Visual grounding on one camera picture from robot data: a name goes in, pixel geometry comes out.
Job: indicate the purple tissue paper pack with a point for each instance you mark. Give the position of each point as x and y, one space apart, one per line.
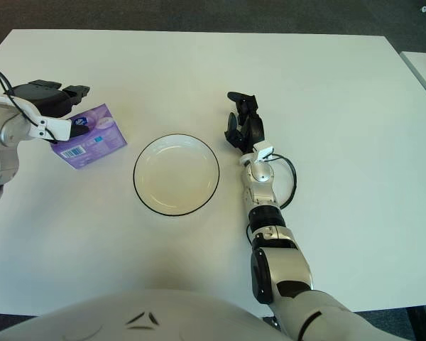
99 142

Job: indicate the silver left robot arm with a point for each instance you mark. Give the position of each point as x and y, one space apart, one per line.
3 142

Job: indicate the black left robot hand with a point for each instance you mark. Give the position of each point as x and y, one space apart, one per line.
49 97

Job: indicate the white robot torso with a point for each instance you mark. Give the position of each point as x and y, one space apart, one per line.
128 316

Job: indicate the white side table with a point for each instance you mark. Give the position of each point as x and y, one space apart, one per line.
424 71

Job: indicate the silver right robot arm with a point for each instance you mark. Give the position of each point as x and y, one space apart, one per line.
262 192

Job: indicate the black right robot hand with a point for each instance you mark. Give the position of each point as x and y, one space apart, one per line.
255 129

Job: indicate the white plate with black rim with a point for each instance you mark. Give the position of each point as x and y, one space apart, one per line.
176 174

